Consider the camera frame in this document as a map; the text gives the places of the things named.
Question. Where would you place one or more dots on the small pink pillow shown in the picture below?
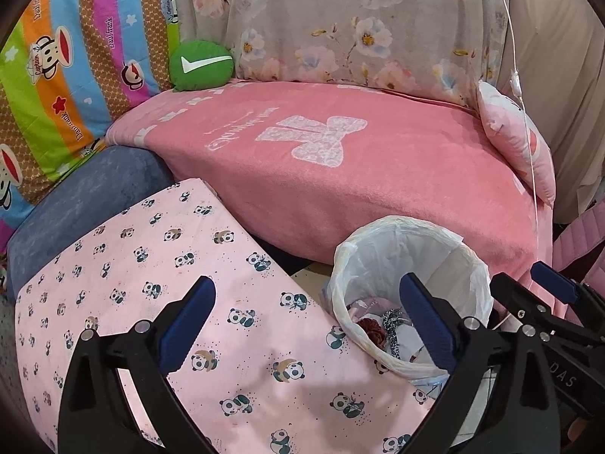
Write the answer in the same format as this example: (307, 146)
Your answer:
(515, 136)

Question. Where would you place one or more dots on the pink puffer jacket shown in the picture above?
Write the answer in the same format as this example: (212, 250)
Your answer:
(578, 253)

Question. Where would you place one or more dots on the blue velvet cushion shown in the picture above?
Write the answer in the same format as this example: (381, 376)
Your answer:
(113, 180)

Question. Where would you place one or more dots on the pink bow print blanket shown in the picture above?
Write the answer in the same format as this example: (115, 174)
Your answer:
(303, 165)

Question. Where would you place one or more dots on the black white patterned scrunchie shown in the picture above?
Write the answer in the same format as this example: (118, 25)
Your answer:
(393, 319)

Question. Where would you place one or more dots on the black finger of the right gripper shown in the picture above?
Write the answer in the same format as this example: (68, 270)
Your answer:
(535, 316)

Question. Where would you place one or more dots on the grey floral bedsheet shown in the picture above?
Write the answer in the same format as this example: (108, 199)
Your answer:
(437, 49)

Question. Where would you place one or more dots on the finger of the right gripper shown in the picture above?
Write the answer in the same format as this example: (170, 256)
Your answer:
(553, 282)

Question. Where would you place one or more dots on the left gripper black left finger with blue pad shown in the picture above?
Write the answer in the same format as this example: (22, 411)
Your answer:
(94, 414)

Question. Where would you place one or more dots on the dark red scrunchie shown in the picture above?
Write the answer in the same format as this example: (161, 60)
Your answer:
(374, 331)

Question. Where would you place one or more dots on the white lined trash bin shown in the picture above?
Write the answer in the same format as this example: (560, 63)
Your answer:
(422, 268)

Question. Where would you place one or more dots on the beige curtain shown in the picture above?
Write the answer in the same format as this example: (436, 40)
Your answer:
(558, 48)

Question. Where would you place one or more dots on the colourful monkey print pillow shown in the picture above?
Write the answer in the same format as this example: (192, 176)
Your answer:
(69, 69)

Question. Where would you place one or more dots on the green round plush toy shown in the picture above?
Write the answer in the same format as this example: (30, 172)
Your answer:
(200, 65)

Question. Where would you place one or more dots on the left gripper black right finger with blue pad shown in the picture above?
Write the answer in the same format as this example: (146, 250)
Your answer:
(499, 398)

